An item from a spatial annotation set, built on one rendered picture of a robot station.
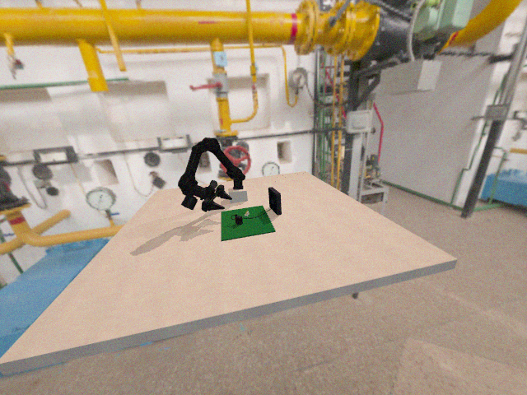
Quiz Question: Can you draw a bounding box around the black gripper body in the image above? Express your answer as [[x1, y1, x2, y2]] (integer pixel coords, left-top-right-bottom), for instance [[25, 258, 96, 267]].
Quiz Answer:
[[198, 184, 224, 212]]

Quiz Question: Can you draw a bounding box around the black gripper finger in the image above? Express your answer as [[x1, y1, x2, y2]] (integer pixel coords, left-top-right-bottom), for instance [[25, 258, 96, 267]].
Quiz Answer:
[[208, 200, 225, 211], [220, 188, 232, 200]]

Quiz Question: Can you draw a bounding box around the green circuit board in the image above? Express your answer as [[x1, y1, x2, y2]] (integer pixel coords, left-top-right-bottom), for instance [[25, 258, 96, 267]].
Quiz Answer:
[[222, 206, 276, 241]]

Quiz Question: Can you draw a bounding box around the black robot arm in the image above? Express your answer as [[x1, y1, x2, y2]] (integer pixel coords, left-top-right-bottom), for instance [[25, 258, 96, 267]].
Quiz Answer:
[[178, 137, 245, 210]]

